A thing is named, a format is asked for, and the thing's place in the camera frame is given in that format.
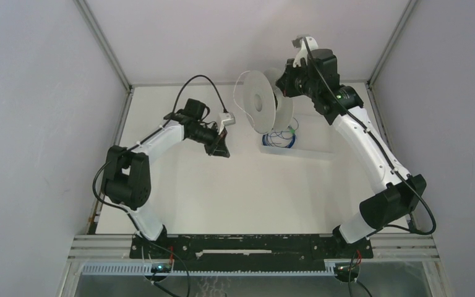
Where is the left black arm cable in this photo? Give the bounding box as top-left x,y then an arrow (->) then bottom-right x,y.
92,74 -> 229,230

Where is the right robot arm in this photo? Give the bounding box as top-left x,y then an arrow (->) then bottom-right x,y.
275,49 -> 426,257

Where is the white slotted cable duct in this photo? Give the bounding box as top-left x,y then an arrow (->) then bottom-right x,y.
81,262 -> 350,277

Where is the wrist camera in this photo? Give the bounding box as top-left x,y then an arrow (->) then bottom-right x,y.
216,112 -> 236,134
292,35 -> 319,67

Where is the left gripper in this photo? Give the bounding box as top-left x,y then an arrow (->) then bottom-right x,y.
188,123 -> 230,158

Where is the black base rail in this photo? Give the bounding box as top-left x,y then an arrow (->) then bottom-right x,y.
129,231 -> 374,270

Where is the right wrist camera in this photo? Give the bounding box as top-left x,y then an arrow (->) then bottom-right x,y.
292,35 -> 319,67

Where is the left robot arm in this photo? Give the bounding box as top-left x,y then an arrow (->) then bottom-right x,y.
94,98 -> 236,258

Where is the blue cable coil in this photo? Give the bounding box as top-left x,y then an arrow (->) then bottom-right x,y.
261,118 -> 300,149

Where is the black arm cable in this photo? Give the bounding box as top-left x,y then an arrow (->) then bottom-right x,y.
299,37 -> 437,236
92,74 -> 229,230

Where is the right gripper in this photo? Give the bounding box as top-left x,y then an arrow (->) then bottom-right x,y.
277,58 -> 319,100

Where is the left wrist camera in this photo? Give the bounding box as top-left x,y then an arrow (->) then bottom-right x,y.
216,112 -> 236,134

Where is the white cable spool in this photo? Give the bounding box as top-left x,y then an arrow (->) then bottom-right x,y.
242,68 -> 294,134

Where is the white thin cable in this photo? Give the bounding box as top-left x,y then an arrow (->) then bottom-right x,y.
232,70 -> 257,126

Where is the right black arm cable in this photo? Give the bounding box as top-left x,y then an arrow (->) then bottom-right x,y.
299,37 -> 437,236

